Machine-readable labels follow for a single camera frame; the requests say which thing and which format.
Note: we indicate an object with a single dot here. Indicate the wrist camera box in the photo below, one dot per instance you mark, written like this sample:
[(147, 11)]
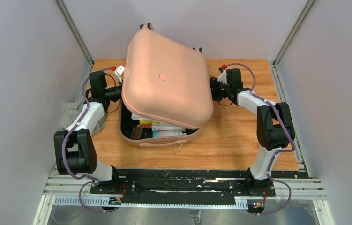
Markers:
[(223, 77), (119, 72)]

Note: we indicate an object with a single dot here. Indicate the yellow garment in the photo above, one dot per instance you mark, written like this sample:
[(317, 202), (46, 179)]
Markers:
[(145, 122)]

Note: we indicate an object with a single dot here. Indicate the white pink bottle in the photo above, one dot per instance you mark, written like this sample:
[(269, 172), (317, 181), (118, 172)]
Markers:
[(167, 133)]

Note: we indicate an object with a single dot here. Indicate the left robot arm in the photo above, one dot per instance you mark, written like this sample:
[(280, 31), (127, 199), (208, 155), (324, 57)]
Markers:
[(74, 148)]

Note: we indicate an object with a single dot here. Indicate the aluminium frame rails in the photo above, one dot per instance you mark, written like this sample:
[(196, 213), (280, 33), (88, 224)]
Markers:
[(61, 190)]

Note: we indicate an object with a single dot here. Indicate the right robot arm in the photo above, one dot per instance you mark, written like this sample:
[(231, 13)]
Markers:
[(274, 126)]

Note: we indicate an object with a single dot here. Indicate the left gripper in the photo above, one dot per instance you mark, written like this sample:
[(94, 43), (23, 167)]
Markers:
[(121, 87)]

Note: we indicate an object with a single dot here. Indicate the grey cloth garment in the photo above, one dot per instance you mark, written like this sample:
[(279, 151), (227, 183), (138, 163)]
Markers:
[(71, 112)]

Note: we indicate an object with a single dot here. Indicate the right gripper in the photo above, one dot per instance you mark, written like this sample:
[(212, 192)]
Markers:
[(214, 83)]

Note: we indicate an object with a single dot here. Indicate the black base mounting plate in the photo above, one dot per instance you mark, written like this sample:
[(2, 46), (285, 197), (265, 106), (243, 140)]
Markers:
[(183, 187)]

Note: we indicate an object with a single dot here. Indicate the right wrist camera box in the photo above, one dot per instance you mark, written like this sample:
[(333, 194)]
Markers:
[(223, 77)]

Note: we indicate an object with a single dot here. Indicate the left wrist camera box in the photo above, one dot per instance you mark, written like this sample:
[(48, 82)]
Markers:
[(119, 72)]

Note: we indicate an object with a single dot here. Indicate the pink suitcase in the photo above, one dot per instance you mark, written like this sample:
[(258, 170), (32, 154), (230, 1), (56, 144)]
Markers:
[(164, 81)]

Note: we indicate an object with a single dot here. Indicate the white rectangular tube box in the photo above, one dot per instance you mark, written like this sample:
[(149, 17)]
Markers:
[(166, 127)]

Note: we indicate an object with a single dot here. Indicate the white t-shirt blue print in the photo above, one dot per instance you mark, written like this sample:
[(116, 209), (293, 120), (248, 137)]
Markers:
[(138, 117)]

